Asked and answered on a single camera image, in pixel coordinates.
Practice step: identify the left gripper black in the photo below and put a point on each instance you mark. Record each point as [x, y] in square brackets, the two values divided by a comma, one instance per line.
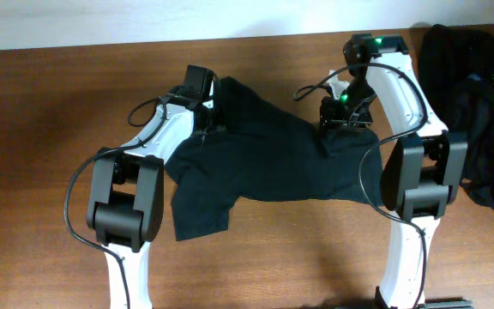
[214, 124]

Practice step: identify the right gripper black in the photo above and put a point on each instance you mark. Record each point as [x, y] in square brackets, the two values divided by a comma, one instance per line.
[331, 115]

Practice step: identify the black t-shirt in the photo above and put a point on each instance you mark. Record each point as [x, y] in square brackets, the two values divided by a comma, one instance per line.
[266, 154]

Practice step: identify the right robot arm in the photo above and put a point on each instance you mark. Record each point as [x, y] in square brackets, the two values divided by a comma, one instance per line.
[423, 172]

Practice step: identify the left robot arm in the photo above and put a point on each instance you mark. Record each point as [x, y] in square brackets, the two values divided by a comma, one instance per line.
[126, 202]

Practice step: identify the pile of black clothes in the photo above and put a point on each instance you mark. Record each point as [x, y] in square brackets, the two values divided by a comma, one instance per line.
[456, 72]

